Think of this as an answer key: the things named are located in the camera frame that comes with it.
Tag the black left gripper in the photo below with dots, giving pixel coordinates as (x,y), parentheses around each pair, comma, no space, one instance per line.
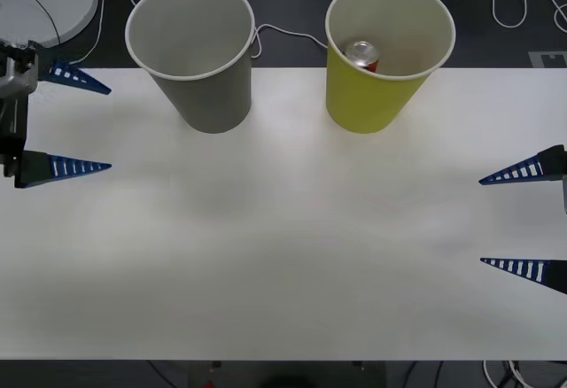
(11,140)

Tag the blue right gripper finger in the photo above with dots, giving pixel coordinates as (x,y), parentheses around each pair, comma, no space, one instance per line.
(547,166)
(553,275)

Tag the red and gold drink can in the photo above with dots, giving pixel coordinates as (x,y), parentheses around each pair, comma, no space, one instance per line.
(362,52)

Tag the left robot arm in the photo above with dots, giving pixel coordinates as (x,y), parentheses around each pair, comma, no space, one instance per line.
(17,71)

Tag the round white disc base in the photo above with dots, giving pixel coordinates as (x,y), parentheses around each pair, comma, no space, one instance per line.
(26,7)

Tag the grey plastic waste bin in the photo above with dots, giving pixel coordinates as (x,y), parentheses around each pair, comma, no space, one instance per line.
(212,100)

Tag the yellow-green plastic waste bin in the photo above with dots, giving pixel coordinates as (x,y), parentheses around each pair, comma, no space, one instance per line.
(363,100)

